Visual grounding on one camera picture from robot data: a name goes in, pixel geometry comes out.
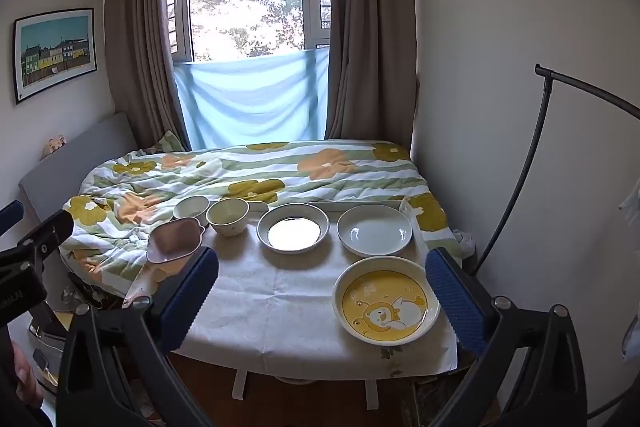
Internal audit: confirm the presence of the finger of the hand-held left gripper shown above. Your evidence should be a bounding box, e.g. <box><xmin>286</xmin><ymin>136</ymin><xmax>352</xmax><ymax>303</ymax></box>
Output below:
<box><xmin>0</xmin><ymin>209</ymin><xmax>75</xmax><ymax>269</ymax></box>
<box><xmin>0</xmin><ymin>201</ymin><xmax>25</xmax><ymax>235</ymax></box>

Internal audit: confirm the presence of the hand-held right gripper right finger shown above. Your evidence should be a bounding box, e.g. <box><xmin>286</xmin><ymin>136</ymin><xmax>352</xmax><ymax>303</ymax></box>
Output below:
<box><xmin>425</xmin><ymin>248</ymin><xmax>588</xmax><ymax>427</ymax></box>

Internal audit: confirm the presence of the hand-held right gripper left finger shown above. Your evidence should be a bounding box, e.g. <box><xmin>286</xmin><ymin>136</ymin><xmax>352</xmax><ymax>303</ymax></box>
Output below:
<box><xmin>57</xmin><ymin>247</ymin><xmax>221</xmax><ymax>427</ymax></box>

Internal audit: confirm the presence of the pink square bowl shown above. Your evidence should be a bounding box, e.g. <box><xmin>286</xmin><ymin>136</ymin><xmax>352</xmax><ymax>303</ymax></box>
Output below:
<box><xmin>146</xmin><ymin>217</ymin><xmax>205</xmax><ymax>265</ymax></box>

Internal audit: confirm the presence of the yellow duck print plate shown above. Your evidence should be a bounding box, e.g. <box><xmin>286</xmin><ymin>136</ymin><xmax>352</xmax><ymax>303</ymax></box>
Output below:
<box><xmin>332</xmin><ymin>256</ymin><xmax>442</xmax><ymax>347</ymax></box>

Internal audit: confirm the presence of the plain white plate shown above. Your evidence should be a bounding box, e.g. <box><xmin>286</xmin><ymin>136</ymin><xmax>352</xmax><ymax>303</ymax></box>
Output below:
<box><xmin>336</xmin><ymin>204</ymin><xmax>415</xmax><ymax>258</ymax></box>

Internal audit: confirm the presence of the grey rimmed plate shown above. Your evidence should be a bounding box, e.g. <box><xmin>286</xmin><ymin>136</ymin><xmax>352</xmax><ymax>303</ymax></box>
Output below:
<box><xmin>256</xmin><ymin>203</ymin><xmax>330</xmax><ymax>255</ymax></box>

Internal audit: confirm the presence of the person's left hand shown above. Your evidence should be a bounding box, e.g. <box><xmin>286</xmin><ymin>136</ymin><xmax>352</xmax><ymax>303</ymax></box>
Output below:
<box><xmin>10</xmin><ymin>339</ymin><xmax>43</xmax><ymax>408</ymax></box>

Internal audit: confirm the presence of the grey headboard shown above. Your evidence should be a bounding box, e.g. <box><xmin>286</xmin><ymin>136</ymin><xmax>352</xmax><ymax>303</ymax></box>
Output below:
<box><xmin>19</xmin><ymin>112</ymin><xmax>138</xmax><ymax>223</ymax></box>

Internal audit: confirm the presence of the cream speckled bowl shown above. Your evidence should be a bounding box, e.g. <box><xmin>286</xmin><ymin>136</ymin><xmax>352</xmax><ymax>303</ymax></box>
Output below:
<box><xmin>206</xmin><ymin>198</ymin><xmax>250</xmax><ymax>238</ymax></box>

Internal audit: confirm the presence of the small pink item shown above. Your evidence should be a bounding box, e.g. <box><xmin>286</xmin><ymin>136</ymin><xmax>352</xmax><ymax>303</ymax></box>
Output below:
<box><xmin>42</xmin><ymin>134</ymin><xmax>68</xmax><ymax>158</ymax></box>

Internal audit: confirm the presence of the small white bowl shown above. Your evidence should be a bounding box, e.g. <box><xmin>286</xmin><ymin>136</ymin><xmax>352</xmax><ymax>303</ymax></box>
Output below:
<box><xmin>172</xmin><ymin>195</ymin><xmax>211</xmax><ymax>228</ymax></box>

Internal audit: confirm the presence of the cream patterned tablecloth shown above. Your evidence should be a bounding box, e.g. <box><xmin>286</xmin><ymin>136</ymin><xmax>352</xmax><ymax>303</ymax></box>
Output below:
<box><xmin>122</xmin><ymin>202</ymin><xmax>461</xmax><ymax>380</ymax></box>

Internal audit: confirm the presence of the floral quilt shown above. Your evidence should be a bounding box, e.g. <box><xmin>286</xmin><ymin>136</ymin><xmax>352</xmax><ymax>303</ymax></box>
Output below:
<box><xmin>60</xmin><ymin>141</ymin><xmax>463</xmax><ymax>298</ymax></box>

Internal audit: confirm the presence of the green patterned pillow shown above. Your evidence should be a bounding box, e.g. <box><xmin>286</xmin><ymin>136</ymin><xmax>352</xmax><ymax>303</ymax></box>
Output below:
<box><xmin>152</xmin><ymin>130</ymin><xmax>188</xmax><ymax>154</ymax></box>

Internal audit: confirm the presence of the brown curtain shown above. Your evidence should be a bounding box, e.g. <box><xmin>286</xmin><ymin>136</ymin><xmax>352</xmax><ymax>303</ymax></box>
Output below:
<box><xmin>104</xmin><ymin>0</ymin><xmax>193</xmax><ymax>152</ymax></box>
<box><xmin>325</xmin><ymin>0</ymin><xmax>418</xmax><ymax>142</ymax></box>

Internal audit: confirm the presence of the light blue cloth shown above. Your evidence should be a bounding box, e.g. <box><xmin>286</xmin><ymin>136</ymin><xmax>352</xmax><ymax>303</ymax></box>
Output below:
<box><xmin>174</xmin><ymin>47</ymin><xmax>331</xmax><ymax>150</ymax></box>

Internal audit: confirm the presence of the white table frame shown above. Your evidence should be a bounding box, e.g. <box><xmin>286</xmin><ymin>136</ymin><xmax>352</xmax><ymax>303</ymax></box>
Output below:
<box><xmin>232</xmin><ymin>367</ymin><xmax>381</xmax><ymax>410</ymax></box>

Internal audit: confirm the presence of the framed wall picture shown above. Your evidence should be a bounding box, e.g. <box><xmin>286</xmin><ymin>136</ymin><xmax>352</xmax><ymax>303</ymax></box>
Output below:
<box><xmin>12</xmin><ymin>8</ymin><xmax>98</xmax><ymax>105</ymax></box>

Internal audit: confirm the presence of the black cable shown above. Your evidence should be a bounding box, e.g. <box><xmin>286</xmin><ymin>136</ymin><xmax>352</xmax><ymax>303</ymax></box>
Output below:
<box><xmin>472</xmin><ymin>63</ymin><xmax>640</xmax><ymax>275</ymax></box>

